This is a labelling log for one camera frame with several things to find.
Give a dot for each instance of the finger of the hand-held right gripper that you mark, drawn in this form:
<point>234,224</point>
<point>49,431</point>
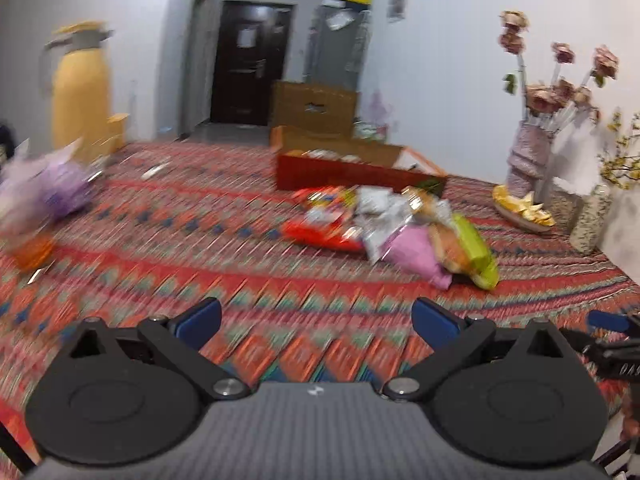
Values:
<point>610,321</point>
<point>587,347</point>

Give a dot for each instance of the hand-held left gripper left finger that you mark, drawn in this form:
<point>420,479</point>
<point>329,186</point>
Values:
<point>200,320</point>

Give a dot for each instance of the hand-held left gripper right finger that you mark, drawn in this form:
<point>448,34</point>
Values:
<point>435,322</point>

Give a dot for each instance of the pile of mixed snack packets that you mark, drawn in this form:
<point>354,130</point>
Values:
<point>390,220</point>

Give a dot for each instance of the red cardboard box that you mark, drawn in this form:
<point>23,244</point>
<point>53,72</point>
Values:
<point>325,175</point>

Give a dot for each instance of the red patterned tablecloth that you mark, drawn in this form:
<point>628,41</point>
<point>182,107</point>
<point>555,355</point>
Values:
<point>200,240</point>

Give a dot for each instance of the white bowl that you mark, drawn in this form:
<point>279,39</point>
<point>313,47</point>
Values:
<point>520,222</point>

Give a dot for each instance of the yellow flower branches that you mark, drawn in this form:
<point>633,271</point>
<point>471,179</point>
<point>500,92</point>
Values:
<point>622,160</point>

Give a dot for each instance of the pink ceramic vase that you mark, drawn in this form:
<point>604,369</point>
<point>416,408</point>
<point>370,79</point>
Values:
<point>527,160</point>

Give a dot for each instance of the purple plastic bag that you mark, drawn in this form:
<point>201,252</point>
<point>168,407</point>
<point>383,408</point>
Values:
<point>60,190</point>

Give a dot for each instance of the dried pink rose bouquet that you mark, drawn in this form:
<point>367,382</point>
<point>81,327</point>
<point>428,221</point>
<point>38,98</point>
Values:
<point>542,97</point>

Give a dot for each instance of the yellow thermos jug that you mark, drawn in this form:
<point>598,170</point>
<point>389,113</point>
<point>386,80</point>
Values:
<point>80,105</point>

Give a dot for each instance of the dark entrance door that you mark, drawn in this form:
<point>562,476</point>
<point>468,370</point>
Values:
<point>230,75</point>

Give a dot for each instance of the grey refrigerator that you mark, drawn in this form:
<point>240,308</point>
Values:
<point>335,60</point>

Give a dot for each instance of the white paper notice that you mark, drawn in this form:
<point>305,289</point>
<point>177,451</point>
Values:
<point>245,37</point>

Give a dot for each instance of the clear plastic pouch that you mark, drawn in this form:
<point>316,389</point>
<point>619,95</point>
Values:
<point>339,21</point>

